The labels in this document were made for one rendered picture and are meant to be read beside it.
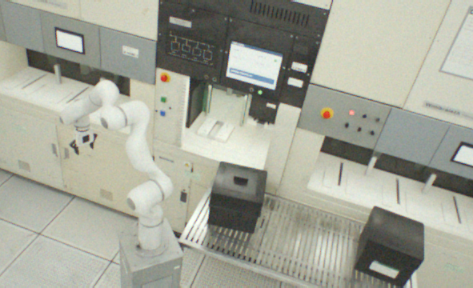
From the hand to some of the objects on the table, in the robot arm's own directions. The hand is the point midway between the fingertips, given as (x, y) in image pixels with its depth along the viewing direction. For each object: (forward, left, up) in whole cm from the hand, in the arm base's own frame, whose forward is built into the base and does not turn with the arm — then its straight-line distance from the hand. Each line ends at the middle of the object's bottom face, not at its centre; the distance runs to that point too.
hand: (84, 150), depth 225 cm
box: (+136, -114, -25) cm, 179 cm away
